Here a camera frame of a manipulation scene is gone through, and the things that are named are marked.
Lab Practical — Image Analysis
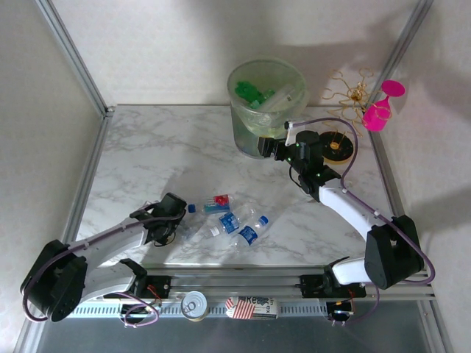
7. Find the clear plastic bottle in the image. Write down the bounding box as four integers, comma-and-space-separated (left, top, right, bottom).
235, 203, 259, 225

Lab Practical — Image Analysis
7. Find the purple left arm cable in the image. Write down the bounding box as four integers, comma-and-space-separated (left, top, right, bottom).
21, 200, 188, 324

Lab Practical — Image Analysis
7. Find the blue label bottle white cap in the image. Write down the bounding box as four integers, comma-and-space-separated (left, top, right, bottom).
207, 211, 243, 237

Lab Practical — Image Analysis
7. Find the aluminium table edge rail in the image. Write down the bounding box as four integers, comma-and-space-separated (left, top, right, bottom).
367, 124, 456, 353
60, 106, 117, 258

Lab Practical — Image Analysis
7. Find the silver tin can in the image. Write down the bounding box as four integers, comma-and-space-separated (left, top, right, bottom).
180, 290, 208, 323

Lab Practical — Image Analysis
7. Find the striped small box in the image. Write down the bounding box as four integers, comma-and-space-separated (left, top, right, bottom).
224, 295, 280, 321

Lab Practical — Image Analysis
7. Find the grey slotted cable duct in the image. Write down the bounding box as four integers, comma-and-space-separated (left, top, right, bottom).
58, 300, 332, 320

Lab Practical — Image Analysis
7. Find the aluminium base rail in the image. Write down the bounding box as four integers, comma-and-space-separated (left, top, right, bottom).
141, 265, 437, 301

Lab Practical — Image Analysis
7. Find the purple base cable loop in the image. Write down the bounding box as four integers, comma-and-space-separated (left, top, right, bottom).
119, 290, 161, 328
330, 282, 380, 327

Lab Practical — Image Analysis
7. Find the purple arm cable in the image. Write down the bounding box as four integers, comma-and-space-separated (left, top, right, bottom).
21, 200, 188, 324
286, 117, 437, 286

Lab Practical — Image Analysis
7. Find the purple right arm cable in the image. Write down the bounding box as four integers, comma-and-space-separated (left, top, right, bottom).
286, 117, 437, 286

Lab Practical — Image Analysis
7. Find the clear square bottle red cap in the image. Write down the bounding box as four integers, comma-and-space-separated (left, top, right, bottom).
201, 193, 236, 216

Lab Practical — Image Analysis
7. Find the pink plastic wine glass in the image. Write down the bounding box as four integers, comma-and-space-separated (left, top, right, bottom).
361, 79, 406, 132

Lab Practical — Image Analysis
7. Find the gold wire glass stand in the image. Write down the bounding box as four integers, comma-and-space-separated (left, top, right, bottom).
319, 68, 393, 165

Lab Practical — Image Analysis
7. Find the aluminium frame post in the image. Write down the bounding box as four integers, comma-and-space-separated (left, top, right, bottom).
367, 0, 437, 111
35, 0, 115, 117

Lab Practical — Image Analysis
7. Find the mesh bin with green liner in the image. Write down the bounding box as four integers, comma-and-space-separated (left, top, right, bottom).
226, 58, 312, 160

